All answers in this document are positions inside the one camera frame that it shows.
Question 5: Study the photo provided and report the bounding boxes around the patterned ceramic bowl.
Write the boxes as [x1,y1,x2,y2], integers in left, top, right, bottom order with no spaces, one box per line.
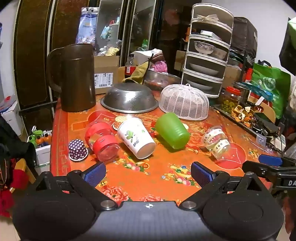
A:
[194,41,215,56]

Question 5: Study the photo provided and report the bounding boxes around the red banded clear cup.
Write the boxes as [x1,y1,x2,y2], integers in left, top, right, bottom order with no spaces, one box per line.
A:
[85,121,121,162]

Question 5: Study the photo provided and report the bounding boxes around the white tiered dish rack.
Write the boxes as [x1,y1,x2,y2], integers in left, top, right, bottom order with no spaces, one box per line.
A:
[181,2,235,98]

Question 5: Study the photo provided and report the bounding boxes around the white plate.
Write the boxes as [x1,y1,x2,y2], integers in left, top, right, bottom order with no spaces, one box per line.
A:
[185,80,213,91]
[189,62,220,76]

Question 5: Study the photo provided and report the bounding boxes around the purple polka dot cup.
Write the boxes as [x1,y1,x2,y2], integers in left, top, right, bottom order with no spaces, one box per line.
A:
[68,139,89,161]

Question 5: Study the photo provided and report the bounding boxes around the orange floral tablecloth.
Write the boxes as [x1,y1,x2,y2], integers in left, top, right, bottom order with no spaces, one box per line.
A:
[50,91,282,202]

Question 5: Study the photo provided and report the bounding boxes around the pink cloth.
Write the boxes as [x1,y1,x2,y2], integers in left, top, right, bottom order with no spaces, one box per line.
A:
[152,60,167,72]

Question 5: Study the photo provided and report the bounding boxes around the steel basin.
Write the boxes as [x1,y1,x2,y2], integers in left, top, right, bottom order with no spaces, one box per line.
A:
[143,69,182,92]

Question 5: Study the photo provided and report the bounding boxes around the olive green cloth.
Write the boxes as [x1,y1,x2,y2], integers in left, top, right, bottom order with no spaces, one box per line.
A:
[122,60,151,84]

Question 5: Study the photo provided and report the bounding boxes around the steel colander bowl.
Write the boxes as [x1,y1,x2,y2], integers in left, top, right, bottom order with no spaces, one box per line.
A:
[100,82,159,114]

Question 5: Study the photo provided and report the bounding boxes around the dried orange peels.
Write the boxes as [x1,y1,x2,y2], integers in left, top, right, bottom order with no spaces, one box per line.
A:
[231,104,255,128]

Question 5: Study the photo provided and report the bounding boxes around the brown plastic pitcher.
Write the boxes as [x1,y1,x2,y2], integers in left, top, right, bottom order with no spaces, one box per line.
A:
[47,43,97,113]

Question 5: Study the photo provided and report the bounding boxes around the soda bottle with red label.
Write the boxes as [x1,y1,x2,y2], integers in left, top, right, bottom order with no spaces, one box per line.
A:
[124,53,136,79]

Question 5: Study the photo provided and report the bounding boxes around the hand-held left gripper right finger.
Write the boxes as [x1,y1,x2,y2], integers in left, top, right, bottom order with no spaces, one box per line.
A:
[179,161,272,211]

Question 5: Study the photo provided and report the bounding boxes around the white mesh food cover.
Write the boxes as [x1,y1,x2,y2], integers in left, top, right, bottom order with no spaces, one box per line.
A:
[158,84,210,121]

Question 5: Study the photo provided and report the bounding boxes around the glass jar with red lid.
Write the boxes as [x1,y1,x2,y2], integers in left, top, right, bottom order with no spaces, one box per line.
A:
[219,86,242,114]

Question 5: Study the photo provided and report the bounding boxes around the box of small bottles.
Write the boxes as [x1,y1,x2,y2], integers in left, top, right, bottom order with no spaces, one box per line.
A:
[27,129,53,166]

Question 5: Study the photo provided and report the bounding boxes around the white paper cup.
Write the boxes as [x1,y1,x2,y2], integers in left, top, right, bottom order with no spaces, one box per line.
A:
[117,117,157,160]

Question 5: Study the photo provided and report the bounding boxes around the dark cloth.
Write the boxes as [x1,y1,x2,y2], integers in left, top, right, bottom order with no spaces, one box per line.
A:
[0,115,36,168]

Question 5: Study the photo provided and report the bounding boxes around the dark wooden cabinet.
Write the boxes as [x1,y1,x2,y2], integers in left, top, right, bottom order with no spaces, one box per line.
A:
[13,0,193,110]

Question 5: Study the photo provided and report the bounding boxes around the green shopping bag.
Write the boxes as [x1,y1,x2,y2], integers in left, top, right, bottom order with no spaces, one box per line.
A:
[251,60,291,119]

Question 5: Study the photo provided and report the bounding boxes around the white cardboard box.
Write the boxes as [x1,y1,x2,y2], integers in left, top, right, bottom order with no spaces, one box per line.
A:
[0,99,24,136]

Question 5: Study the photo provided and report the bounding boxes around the black bag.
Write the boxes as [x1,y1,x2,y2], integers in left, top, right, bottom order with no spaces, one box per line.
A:
[231,16,258,58]

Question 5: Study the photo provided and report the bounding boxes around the green plastic cup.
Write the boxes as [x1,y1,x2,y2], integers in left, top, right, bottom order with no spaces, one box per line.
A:
[155,112,191,150]

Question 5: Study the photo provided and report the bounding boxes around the blue plastic bag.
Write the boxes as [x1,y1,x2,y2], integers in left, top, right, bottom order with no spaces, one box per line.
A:
[76,7,99,44]

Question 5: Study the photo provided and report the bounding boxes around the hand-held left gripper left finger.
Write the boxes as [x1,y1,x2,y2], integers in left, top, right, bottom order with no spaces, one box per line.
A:
[35,161,119,211]

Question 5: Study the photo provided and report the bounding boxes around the small patterned paper cup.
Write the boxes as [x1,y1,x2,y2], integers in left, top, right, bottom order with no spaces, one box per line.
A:
[112,116,129,131]

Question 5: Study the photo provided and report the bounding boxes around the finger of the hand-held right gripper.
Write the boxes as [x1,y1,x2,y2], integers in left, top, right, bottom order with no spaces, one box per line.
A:
[242,160,281,180]
[258,154,296,168]

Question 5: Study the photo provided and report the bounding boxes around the clear cup with striped bands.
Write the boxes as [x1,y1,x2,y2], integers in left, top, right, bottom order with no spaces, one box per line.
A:
[201,126,232,160]

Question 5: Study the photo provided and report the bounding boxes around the red cloth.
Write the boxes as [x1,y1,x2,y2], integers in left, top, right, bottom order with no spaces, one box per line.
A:
[0,169,24,219]

